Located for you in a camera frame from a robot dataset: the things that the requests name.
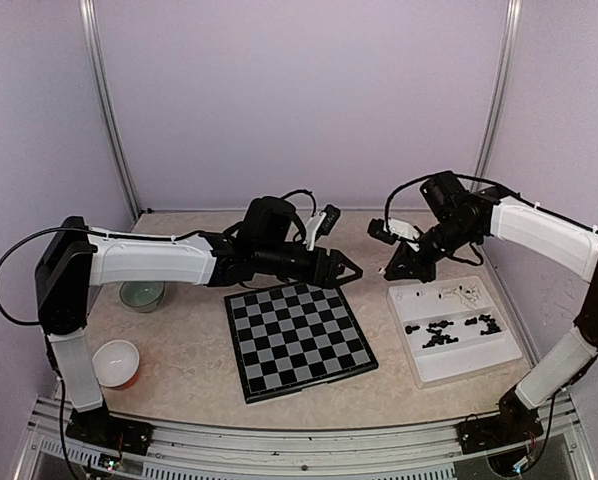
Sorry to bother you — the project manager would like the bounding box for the aluminium front rail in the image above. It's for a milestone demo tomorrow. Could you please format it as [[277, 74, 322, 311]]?
[[6, 395, 598, 479]]

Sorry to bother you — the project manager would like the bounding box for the left aluminium frame post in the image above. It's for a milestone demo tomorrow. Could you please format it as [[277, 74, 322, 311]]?
[[79, 0, 142, 221]]

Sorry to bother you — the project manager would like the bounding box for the black chess pieces cluster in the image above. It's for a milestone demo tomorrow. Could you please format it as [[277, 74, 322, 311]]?
[[464, 314, 502, 335], [422, 320, 459, 349]]

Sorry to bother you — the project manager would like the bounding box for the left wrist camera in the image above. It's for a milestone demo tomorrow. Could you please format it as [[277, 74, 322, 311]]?
[[304, 204, 341, 251]]

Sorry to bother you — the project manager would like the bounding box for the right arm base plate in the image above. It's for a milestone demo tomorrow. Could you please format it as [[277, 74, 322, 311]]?
[[455, 414, 544, 455]]

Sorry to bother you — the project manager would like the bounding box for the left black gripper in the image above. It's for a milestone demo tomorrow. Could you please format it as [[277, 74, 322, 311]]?
[[256, 243, 364, 290]]

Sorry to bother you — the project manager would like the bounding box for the aluminium frame post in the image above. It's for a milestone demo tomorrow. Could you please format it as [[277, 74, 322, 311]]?
[[79, 0, 142, 221], [472, 0, 523, 178]]

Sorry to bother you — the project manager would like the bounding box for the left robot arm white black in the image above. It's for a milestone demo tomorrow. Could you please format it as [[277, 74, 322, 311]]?
[[35, 196, 363, 445]]

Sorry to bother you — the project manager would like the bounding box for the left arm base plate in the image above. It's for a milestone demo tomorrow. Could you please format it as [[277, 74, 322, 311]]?
[[66, 411, 154, 456]]

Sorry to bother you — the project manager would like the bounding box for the white orange bowl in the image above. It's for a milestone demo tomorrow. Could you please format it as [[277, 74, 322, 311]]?
[[92, 340, 140, 390]]

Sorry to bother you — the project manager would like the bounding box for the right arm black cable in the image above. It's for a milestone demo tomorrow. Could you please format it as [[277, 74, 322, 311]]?
[[382, 172, 598, 239]]

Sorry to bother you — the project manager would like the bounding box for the green glass bowl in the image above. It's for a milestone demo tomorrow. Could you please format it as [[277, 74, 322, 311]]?
[[119, 281, 166, 313]]

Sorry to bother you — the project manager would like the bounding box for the black grey chess board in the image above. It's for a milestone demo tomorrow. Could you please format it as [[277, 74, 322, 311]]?
[[224, 282, 379, 404]]

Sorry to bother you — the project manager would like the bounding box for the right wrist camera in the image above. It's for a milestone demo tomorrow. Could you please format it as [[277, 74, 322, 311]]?
[[367, 218, 421, 245]]

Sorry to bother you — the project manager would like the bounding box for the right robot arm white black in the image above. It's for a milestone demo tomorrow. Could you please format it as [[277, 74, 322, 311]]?
[[368, 170, 598, 446]]

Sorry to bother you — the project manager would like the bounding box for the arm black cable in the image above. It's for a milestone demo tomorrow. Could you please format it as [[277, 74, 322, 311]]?
[[382, 172, 598, 239], [0, 225, 200, 326]]

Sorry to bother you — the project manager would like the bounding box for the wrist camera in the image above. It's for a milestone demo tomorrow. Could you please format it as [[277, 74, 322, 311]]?
[[367, 218, 421, 245], [304, 204, 341, 251]]

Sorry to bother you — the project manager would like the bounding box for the black chess pieces right cluster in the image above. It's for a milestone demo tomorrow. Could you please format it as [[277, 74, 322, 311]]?
[[464, 314, 502, 335]]

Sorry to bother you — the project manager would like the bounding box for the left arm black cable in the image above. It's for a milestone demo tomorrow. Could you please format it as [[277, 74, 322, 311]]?
[[0, 225, 200, 326]]

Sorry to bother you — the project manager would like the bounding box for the right aluminium frame post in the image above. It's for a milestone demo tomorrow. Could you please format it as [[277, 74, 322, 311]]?
[[472, 0, 523, 178]]

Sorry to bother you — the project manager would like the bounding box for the white plastic tray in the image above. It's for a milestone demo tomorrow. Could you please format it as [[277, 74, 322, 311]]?
[[387, 276, 522, 389]]

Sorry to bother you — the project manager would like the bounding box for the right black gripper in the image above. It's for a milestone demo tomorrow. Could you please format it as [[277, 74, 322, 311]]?
[[386, 215, 481, 282]]

